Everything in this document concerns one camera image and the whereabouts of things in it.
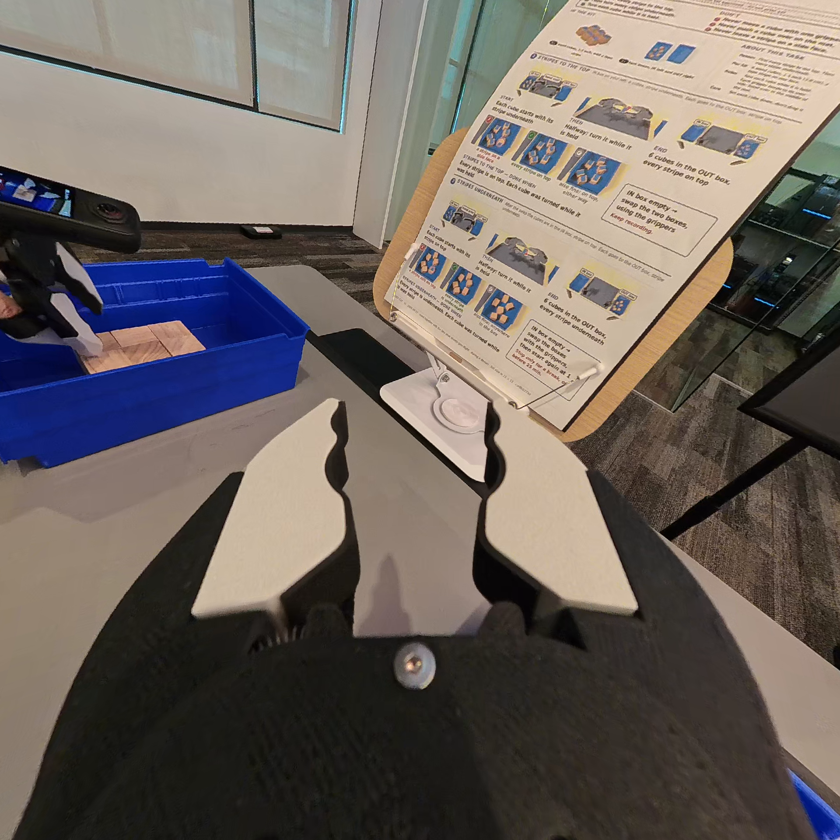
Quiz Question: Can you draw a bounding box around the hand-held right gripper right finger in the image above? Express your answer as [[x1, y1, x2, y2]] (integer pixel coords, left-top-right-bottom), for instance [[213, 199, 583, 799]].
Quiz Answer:
[[471, 399, 639, 632]]

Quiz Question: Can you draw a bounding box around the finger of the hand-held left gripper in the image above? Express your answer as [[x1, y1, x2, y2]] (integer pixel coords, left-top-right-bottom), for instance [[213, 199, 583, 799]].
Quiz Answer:
[[54, 241, 105, 317], [46, 292, 106, 359]]

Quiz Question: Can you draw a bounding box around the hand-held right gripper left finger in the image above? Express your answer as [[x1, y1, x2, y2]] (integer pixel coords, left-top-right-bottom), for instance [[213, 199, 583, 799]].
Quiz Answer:
[[190, 397, 362, 641]]

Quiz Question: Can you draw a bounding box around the group of wooden cubes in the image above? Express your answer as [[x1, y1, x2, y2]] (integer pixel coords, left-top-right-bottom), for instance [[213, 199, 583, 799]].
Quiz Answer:
[[80, 319, 207, 375]]

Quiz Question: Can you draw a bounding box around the blue plastic bin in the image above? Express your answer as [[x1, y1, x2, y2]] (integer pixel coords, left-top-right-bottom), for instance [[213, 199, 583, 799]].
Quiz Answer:
[[0, 258, 309, 468], [786, 769, 840, 840]]

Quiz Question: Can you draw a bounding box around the white stand base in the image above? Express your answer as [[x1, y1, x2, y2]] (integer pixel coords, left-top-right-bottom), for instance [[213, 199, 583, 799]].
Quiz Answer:
[[379, 365, 490, 482]]

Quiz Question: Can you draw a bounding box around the frosted glass window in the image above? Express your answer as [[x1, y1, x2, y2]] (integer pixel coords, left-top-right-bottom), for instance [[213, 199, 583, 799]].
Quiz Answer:
[[0, 0, 359, 133]]

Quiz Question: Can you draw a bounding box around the black side table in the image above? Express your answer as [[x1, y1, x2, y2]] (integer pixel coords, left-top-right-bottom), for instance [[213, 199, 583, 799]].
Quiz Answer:
[[659, 333, 840, 543]]

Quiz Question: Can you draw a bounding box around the printed instruction sheet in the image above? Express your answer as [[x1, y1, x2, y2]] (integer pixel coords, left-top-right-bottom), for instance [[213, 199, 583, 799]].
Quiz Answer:
[[386, 0, 840, 432]]

